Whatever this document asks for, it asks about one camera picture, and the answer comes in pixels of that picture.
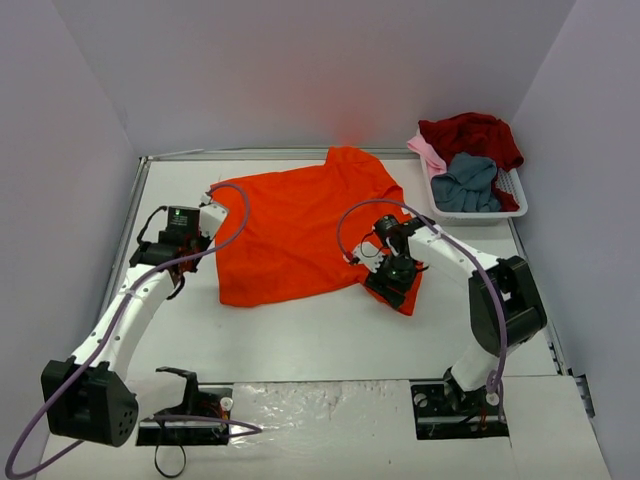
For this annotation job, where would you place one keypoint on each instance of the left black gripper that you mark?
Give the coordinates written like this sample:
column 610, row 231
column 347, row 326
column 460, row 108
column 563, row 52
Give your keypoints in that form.
column 189, row 257

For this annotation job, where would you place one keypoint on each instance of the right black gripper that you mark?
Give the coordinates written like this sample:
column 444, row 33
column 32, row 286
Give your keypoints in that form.
column 385, row 291

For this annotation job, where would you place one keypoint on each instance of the orange t shirt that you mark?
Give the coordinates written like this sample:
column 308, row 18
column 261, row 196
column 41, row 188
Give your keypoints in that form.
column 287, row 230

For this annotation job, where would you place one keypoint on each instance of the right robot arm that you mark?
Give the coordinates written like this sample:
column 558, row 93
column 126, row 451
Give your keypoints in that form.
column 505, row 307

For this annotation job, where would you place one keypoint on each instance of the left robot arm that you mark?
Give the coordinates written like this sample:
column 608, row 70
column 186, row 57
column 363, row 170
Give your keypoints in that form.
column 88, row 396

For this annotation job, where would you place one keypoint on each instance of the teal t shirt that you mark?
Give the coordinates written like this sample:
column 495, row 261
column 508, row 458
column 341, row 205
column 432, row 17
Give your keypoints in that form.
column 466, row 186

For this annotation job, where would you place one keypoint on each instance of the pink t shirt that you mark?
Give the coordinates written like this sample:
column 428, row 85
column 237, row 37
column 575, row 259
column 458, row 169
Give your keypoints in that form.
column 427, row 152

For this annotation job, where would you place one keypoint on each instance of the white plastic laundry basket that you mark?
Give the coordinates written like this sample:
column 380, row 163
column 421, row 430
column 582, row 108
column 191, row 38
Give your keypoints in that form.
column 508, row 190

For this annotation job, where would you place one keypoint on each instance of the dark red t shirt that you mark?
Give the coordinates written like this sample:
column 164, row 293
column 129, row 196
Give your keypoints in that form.
column 475, row 134

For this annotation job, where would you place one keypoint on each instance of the white foam front board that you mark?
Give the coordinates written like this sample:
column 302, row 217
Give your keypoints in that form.
column 365, row 430

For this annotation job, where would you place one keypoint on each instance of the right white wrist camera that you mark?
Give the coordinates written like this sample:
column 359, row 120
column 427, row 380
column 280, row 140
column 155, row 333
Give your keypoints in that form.
column 367, row 255

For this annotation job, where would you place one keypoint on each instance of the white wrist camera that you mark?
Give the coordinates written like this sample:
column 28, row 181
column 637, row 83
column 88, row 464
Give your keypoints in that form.
column 212, row 215
column 367, row 255

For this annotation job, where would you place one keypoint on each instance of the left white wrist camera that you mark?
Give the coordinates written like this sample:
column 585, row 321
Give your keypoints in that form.
column 212, row 215

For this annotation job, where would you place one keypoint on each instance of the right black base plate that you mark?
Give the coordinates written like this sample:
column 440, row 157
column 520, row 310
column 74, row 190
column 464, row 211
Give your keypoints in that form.
column 439, row 416

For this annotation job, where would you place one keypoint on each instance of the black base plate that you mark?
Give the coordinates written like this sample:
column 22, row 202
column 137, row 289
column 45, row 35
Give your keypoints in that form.
column 176, row 409
column 439, row 416

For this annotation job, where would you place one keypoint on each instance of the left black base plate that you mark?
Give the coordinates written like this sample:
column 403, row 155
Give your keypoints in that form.
column 176, row 409

